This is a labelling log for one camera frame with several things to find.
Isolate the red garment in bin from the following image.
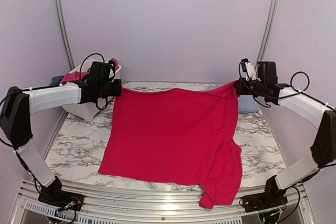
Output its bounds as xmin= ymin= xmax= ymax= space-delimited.
xmin=60 ymin=58 xmax=122 ymax=83

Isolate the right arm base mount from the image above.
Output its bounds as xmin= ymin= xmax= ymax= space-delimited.
xmin=239 ymin=193 xmax=288 ymax=212

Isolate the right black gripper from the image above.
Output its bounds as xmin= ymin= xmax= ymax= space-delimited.
xmin=234 ymin=77 xmax=266 ymax=96

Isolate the right aluminium frame post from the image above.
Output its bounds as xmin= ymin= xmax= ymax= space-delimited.
xmin=257 ymin=0 xmax=279 ymax=61

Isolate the front aluminium rail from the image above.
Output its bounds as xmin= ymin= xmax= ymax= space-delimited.
xmin=5 ymin=180 xmax=317 ymax=223

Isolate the white plastic laundry bin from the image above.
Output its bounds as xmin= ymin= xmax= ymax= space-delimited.
xmin=63 ymin=60 xmax=122 ymax=120

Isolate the left aluminium frame post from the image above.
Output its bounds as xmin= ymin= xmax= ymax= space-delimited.
xmin=54 ymin=0 xmax=75 ymax=70

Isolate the dark blue garment in bin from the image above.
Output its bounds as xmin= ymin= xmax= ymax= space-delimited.
xmin=50 ymin=76 xmax=64 ymax=86

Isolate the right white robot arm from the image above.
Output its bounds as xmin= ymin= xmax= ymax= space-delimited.
xmin=235 ymin=58 xmax=335 ymax=207

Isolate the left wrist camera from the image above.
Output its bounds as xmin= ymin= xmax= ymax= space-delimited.
xmin=108 ymin=59 xmax=118 ymax=73

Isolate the light blue button shirt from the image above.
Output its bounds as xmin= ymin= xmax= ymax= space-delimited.
xmin=205 ymin=81 xmax=260 ymax=116

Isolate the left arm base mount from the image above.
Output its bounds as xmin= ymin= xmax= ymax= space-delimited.
xmin=38 ymin=190 xmax=84 ymax=211

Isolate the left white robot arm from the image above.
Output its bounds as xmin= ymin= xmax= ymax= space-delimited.
xmin=1 ymin=60 xmax=122 ymax=206

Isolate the aluminium frame post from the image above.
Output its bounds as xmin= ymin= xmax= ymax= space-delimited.
xmin=54 ymin=0 xmax=75 ymax=70
xmin=257 ymin=0 xmax=279 ymax=61

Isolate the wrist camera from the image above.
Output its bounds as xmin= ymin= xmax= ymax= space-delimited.
xmin=240 ymin=58 xmax=257 ymax=81
xmin=108 ymin=59 xmax=118 ymax=73

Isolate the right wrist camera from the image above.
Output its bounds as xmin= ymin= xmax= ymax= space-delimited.
xmin=240 ymin=58 xmax=257 ymax=81

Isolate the red t-shirt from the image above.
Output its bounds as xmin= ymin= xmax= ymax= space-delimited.
xmin=98 ymin=83 xmax=243 ymax=209

